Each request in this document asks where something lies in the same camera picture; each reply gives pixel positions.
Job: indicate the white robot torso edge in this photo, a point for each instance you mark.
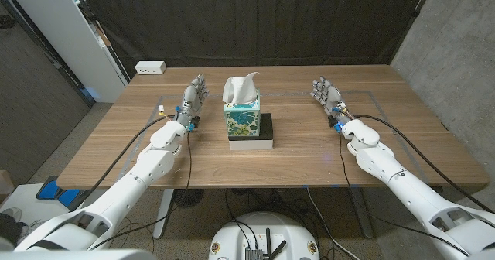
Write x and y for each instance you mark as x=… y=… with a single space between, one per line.
x=77 y=255

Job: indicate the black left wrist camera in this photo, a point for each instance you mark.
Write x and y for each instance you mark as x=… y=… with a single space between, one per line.
x=196 y=121

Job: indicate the white tissue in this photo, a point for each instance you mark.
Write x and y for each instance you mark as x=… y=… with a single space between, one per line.
x=239 y=89

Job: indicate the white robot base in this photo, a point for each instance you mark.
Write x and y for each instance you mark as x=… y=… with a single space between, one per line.
x=286 y=233

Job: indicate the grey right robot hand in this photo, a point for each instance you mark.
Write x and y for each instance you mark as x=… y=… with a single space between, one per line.
x=332 y=97

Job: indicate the black round fan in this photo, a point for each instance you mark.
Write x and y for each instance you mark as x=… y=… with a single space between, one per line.
x=188 y=198

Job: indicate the upright black antenna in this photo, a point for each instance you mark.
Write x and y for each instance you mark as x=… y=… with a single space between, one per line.
x=268 y=240

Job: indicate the white power strip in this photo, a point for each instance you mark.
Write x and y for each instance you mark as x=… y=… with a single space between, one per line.
x=150 y=67

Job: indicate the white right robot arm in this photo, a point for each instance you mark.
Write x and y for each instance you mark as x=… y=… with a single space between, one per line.
x=406 y=182

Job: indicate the black backdrop stand pole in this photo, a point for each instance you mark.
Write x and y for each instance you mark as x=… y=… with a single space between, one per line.
x=419 y=4

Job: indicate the white table leg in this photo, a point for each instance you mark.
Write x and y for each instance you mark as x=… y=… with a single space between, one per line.
x=164 y=213

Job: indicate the dark grey fabric mat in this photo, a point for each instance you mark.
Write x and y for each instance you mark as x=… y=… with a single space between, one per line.
x=251 y=20

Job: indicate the white cabinet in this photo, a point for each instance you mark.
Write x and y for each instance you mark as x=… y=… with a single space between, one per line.
x=65 y=31

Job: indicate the teal leaf print tissue box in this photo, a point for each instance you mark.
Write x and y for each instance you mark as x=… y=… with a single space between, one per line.
x=243 y=120

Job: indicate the black and white block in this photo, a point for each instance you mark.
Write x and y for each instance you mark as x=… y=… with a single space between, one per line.
x=251 y=144

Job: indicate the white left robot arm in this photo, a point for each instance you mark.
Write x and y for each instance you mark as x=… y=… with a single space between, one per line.
x=154 y=163

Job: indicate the brown cardboard box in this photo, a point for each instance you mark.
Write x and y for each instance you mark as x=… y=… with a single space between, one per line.
x=5 y=184

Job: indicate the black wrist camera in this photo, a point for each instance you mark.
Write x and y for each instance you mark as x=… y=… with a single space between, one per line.
x=196 y=121
x=332 y=121

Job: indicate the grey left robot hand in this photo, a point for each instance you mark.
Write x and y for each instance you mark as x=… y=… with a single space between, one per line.
x=191 y=101

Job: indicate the grey table leg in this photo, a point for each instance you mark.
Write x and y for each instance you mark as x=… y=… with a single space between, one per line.
x=363 y=217

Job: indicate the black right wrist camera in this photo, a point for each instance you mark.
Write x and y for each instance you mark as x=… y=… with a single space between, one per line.
x=332 y=121

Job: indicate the grey electronics box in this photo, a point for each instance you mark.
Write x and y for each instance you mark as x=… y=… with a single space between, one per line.
x=253 y=254

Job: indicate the tilted black antenna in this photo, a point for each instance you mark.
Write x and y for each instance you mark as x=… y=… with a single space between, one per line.
x=279 y=249

